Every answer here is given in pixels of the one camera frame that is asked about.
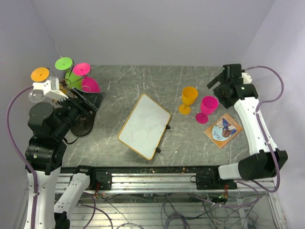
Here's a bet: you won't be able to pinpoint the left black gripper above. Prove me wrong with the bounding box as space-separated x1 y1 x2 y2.
53 85 105 138

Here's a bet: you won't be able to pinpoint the pink wine glass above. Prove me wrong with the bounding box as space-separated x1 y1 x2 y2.
72 62 101 93
195 96 219 124

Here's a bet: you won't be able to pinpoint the orange wine glass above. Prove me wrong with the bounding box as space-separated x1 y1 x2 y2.
178 86 198 115
31 67 57 83

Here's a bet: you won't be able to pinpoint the clear wine glass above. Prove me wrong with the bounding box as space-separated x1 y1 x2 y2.
28 90 46 103

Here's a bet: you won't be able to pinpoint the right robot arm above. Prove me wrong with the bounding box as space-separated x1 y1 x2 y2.
207 63 288 189

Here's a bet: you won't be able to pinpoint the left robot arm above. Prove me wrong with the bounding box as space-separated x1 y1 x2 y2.
24 88 106 229

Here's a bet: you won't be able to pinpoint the green wine glass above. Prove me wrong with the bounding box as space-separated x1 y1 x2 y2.
54 57 83 90

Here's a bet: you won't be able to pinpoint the black wine glass rack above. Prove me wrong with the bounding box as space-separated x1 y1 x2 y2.
56 55 96 137

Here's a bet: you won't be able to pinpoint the orange wine glass on rack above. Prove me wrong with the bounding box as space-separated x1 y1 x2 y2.
31 67 57 83

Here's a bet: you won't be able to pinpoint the orange framed whiteboard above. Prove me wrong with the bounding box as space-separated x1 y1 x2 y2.
118 94 171 160

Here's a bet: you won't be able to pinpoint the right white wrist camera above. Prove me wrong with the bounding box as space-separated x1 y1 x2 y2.
242 70 252 84

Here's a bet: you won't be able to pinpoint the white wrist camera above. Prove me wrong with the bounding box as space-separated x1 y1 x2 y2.
242 70 252 84
32 76 69 101

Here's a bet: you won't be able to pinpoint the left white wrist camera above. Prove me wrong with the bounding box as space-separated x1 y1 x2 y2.
32 76 69 101

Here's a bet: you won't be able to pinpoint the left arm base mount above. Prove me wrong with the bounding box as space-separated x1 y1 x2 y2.
74 165 112 190

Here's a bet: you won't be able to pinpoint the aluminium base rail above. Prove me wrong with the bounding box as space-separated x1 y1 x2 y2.
55 174 274 194

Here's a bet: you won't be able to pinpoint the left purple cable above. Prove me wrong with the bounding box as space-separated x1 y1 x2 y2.
5 85 40 229

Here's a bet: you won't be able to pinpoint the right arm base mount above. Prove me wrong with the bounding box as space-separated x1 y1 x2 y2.
189 166 237 190

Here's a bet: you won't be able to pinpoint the cable bundle under table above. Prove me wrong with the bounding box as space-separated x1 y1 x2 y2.
76 190 258 229

